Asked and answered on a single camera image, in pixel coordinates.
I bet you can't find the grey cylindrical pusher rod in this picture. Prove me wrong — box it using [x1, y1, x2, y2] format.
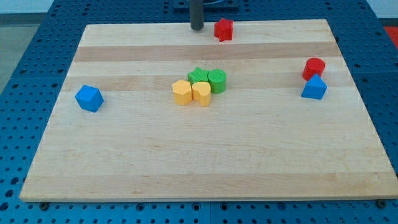
[190, 0, 204, 30]

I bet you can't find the red star block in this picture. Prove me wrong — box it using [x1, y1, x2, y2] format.
[214, 18, 234, 42]

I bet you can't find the green star block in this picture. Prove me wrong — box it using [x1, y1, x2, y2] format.
[187, 67, 209, 85]

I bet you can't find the green cylinder block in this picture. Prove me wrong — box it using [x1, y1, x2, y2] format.
[208, 69, 226, 94]

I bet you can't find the yellow heart block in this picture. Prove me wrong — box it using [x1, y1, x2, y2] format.
[192, 82, 211, 106]

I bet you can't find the yellow pentagon block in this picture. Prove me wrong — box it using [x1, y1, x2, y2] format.
[172, 80, 192, 105]

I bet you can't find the wooden board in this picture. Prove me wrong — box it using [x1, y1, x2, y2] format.
[19, 19, 397, 202]

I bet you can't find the red cylinder block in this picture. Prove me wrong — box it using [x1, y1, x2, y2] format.
[302, 57, 326, 81]

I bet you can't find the blue cube block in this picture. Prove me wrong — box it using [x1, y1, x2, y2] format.
[75, 85, 104, 113]

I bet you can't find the blue triangle block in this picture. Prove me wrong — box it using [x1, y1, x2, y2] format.
[301, 73, 328, 100]

